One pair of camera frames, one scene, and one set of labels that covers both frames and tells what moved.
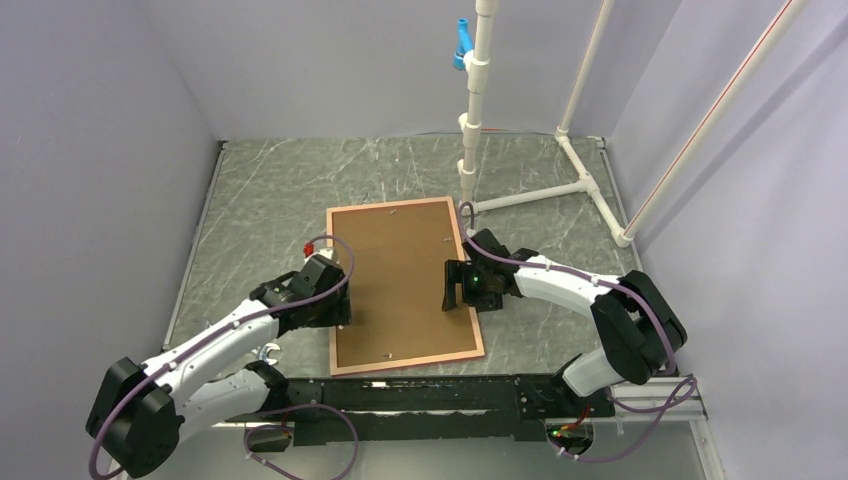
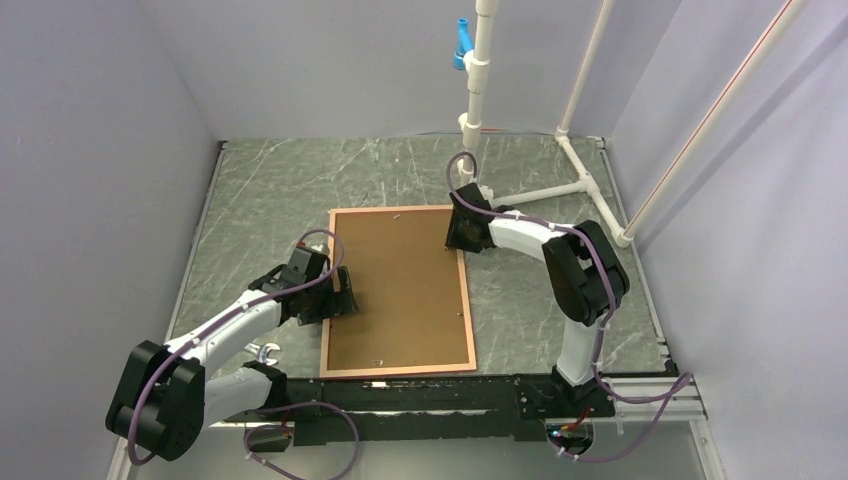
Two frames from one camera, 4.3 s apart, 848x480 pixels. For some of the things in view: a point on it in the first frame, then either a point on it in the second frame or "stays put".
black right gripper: (458, 272) to (454, 242)
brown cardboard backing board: (396, 293) stays put
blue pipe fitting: (464, 43) stays put
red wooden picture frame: (412, 300) stays put
